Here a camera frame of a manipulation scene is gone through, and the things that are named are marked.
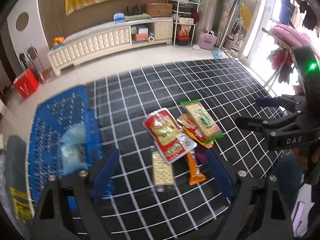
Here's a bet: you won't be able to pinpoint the orange wafer bar packet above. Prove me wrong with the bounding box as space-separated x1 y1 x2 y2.
186 151 207 186

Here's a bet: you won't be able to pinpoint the grey sofa with cover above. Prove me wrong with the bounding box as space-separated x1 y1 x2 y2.
1 135 32 239

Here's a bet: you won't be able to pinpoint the pink clothes on rack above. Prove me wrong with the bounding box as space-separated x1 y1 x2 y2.
266 24 313 84

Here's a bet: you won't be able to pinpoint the cardboard box on cabinet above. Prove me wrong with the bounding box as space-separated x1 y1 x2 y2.
145 3 172 18

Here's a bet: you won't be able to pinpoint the clear packet pale green snack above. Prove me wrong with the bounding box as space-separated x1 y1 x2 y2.
61 122 88 176

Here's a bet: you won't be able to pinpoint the orange cracker packet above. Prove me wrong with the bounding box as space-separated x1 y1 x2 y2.
182 126 214 149

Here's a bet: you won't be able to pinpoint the standing mirror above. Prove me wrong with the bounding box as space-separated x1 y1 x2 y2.
235 0 263 61

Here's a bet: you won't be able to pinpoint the orange red striped snack packet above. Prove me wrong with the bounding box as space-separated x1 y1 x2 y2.
177 114 205 141

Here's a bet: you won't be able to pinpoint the white metal shelf rack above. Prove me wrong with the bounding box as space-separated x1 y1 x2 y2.
167 0 201 45

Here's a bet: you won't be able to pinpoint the plain cracker clear packet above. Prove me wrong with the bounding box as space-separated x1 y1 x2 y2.
151 146 175 192

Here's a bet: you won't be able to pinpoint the blue plastic basket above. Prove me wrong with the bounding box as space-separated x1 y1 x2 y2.
25 86 104 204

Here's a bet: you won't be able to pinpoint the red paper bag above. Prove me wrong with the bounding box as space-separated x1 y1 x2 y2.
13 67 39 99

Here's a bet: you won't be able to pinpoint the red yellow snack bag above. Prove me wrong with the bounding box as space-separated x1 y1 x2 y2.
143 108 197 164

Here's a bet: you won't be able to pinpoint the green soda cracker packet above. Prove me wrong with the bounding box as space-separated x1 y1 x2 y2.
180 100 223 143

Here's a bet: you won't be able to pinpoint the green folded cloth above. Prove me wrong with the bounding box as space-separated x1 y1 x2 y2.
124 13 152 22

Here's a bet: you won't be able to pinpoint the person right hand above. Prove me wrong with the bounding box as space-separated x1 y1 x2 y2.
292 148 319 171

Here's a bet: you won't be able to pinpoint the blue tissue pack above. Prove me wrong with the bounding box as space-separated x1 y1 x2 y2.
113 12 125 22

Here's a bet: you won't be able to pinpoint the white tufted tv cabinet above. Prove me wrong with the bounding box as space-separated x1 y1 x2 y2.
47 17 174 76

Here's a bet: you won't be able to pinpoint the white paper roll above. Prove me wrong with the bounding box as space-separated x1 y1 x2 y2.
148 36 155 42

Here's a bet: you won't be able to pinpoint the black white grid tablecloth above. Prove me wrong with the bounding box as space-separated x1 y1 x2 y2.
85 59 284 239

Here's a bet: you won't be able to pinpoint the pink tote bag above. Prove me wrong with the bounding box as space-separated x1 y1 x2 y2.
196 30 217 50

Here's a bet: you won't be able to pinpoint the oranges on blue plate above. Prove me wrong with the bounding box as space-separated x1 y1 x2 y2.
53 36 65 47

